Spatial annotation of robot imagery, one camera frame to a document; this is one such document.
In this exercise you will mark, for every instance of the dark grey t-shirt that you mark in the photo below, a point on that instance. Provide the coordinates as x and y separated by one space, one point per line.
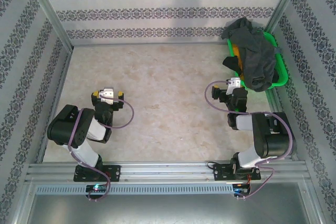
257 56

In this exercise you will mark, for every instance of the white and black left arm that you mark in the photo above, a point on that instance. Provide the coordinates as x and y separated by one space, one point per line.
78 132

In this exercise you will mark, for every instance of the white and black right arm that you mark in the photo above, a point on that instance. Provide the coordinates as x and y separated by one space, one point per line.
273 142

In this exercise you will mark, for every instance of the orange t-shirt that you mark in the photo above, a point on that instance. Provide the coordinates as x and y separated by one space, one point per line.
235 51

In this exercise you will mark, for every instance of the green plastic basket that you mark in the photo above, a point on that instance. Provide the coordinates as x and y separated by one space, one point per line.
281 61

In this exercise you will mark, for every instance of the grey tape piece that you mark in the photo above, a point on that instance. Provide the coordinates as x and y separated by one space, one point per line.
277 50

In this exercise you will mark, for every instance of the left controller board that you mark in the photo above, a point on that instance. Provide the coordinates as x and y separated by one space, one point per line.
96 188

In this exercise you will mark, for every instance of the controller board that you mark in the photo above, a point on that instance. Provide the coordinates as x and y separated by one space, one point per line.
240 188
96 188

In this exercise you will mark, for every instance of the right controller board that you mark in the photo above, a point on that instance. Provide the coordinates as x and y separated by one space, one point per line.
240 188

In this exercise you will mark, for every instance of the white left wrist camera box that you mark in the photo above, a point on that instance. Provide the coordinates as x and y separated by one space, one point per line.
107 95

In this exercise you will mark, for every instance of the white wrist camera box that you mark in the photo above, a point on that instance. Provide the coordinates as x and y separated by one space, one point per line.
234 83
107 95

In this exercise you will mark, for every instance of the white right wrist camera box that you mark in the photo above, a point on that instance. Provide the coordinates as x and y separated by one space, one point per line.
234 83

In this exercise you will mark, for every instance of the aluminium side rail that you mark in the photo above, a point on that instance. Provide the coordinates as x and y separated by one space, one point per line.
275 100

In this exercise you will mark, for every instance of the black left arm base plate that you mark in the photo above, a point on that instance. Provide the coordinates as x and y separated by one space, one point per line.
114 172

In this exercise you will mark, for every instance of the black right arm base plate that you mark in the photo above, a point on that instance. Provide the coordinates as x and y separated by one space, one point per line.
221 172

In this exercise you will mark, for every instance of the aluminium mounting rail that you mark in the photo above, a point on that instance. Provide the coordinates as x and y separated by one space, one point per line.
168 170

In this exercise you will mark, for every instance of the aluminium frame post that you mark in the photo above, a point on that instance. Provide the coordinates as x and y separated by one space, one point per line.
286 1
44 6

